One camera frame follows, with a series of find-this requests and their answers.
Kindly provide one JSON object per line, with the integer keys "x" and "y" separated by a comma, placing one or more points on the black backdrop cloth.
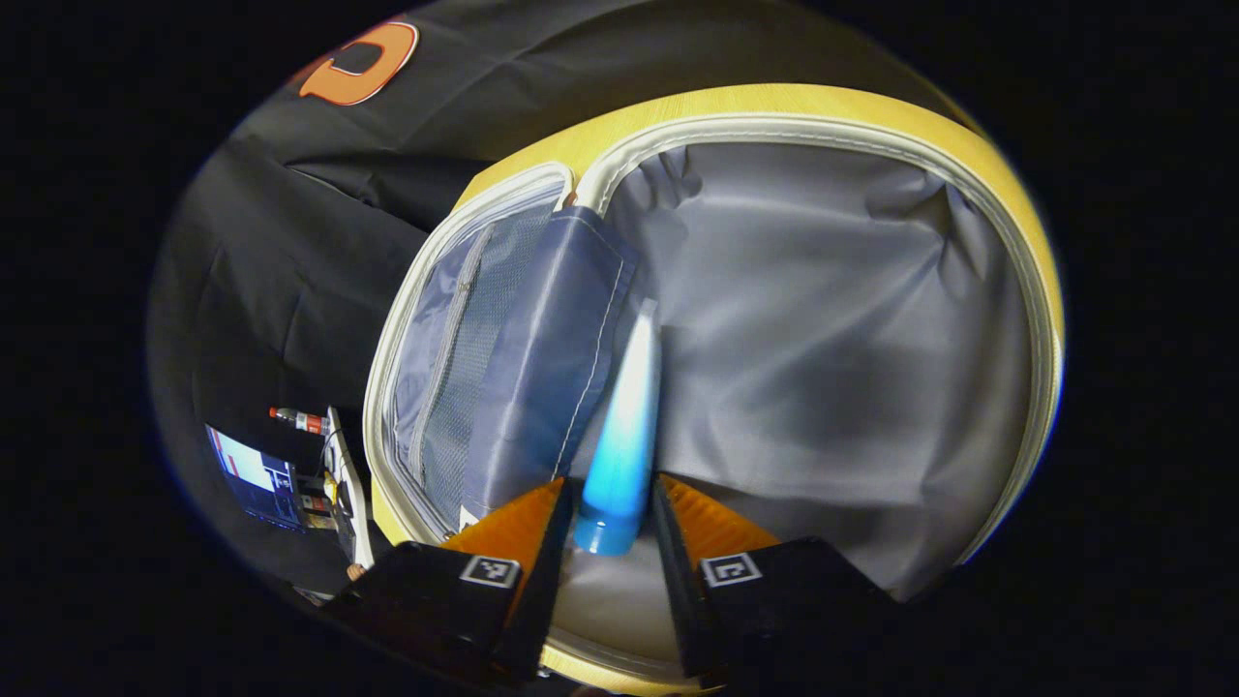
{"x": 290, "y": 261}

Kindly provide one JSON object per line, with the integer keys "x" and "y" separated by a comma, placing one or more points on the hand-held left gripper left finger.
{"x": 547, "y": 581}

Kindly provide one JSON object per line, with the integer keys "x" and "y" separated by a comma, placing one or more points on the white board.
{"x": 350, "y": 494}

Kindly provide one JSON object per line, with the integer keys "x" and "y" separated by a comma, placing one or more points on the computer monitor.
{"x": 256, "y": 474}

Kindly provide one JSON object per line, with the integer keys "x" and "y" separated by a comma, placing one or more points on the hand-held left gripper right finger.
{"x": 678, "y": 600}

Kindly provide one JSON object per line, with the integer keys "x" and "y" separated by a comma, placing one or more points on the red drink bottle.
{"x": 300, "y": 420}

